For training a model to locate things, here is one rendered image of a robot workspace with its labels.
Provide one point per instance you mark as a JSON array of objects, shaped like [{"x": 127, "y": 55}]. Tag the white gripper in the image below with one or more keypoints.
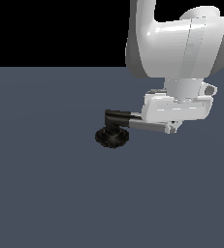
[{"x": 178, "y": 108}]

